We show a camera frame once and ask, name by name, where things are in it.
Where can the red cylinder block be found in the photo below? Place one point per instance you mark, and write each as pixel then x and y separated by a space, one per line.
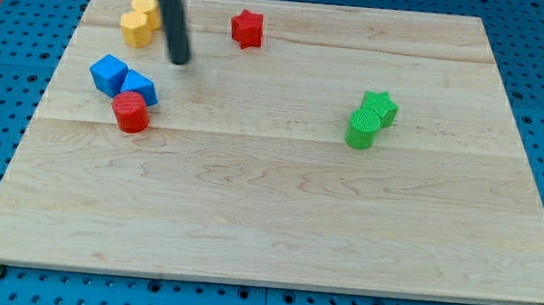
pixel 130 111

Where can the light wooden board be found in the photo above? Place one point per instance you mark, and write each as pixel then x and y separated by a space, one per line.
pixel 244 176

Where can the blue triangular block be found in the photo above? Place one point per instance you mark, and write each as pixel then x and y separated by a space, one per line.
pixel 139 83

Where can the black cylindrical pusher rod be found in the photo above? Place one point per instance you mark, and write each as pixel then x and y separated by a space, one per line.
pixel 176 33

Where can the yellow heart block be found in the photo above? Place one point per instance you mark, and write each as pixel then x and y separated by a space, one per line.
pixel 150 8

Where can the yellow hexagon block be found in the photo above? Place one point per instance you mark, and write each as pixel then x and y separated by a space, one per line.
pixel 135 29

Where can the red star block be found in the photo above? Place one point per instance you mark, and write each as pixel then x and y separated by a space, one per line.
pixel 247 29

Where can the blue cube block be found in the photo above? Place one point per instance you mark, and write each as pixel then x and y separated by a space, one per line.
pixel 108 74

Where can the green cylinder block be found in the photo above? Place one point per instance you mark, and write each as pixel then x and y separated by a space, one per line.
pixel 363 126

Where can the green star block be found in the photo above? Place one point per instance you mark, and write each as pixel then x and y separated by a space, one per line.
pixel 382 104

